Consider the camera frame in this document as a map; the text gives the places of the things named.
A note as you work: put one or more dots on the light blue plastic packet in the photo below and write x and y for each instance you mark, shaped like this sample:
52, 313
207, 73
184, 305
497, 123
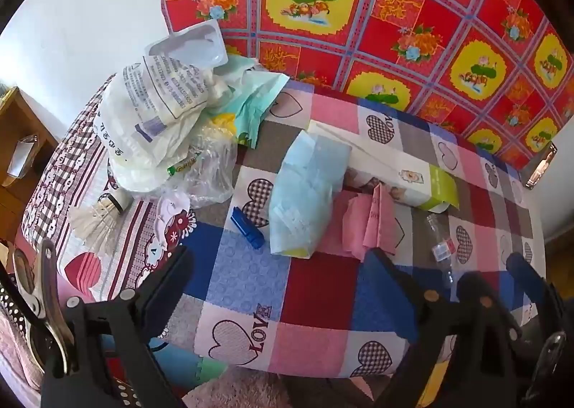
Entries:
305, 188

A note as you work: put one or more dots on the white carton box green end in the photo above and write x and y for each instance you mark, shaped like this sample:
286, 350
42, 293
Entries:
385, 161

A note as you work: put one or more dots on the clear plastic bottle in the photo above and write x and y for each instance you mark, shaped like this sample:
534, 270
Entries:
439, 246

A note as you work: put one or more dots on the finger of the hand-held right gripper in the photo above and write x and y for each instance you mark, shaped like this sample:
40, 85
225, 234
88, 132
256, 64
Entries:
531, 282

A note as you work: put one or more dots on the white feather shuttlecock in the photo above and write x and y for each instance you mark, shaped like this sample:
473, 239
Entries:
96, 228

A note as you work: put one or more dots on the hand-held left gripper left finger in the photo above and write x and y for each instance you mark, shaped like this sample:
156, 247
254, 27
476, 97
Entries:
166, 282

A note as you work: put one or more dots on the brown polka dot cloth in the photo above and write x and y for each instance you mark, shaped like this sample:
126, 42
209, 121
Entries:
11, 314

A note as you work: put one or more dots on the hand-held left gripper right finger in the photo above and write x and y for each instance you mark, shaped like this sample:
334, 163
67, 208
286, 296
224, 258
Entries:
385, 296

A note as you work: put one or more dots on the blue plastic clothespin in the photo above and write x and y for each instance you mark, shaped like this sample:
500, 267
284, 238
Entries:
246, 228

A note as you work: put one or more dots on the white paper in clear sleeve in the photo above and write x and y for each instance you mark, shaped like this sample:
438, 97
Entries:
22, 157

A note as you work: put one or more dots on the heart patchwork blanket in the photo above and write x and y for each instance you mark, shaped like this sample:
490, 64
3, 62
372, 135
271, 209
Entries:
314, 291

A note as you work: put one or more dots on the white printed plastic bag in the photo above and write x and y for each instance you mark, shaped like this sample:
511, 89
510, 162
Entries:
148, 121

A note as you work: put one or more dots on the wooden shelf unit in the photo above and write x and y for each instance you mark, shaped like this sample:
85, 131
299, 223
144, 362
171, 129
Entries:
18, 112

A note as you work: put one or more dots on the pink fleece pants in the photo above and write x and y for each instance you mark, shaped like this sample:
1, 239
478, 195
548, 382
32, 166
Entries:
237, 390

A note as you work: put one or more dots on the white plastic blister tray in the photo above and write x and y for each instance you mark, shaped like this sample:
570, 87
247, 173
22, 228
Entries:
197, 42

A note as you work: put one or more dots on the pink fuzzy cloth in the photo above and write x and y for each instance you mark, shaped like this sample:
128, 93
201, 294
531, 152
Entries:
13, 367

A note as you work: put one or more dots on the teal wet wipes pack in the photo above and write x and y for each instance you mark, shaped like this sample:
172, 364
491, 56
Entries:
251, 98

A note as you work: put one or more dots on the clear plastic bag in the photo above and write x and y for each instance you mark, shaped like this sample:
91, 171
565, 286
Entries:
210, 174

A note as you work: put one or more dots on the metal spring clip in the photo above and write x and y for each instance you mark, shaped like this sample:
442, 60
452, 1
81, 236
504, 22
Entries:
554, 349
40, 300

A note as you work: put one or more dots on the red floral wall sheet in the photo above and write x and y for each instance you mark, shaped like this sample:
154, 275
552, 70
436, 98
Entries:
403, 31

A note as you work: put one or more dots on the shiny brown post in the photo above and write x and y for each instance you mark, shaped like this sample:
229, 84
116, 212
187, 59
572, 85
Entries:
540, 165

